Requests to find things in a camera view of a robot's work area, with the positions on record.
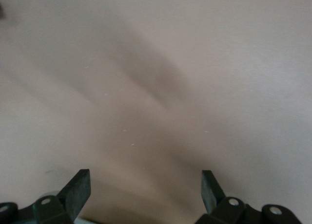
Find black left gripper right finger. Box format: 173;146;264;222
195;169;303;224

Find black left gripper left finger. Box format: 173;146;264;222
0;168;92;224

